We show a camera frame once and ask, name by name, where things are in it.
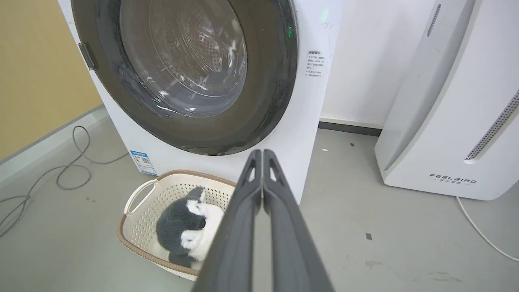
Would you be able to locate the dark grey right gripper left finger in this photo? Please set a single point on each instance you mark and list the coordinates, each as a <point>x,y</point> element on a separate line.
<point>237,227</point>

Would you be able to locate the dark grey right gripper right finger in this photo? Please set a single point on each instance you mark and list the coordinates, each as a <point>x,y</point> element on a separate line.
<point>290,231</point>

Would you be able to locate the white front-load washing machine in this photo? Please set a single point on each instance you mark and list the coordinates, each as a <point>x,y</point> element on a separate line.
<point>312,101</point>

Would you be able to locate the dark round washing machine door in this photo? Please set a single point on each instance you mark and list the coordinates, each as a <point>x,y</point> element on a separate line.
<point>186,73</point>

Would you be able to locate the grey and white plush toy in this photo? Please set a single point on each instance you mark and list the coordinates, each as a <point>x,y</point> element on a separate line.
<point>178,227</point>

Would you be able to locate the cream perforated laundry basket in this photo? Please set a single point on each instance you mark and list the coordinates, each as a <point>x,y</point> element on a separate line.
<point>142,227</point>

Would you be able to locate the blue energy label sticker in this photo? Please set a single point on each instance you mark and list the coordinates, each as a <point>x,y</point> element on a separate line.
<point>143,162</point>

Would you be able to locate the white Feelbird air purifier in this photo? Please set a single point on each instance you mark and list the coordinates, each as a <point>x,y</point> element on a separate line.
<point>454,109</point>

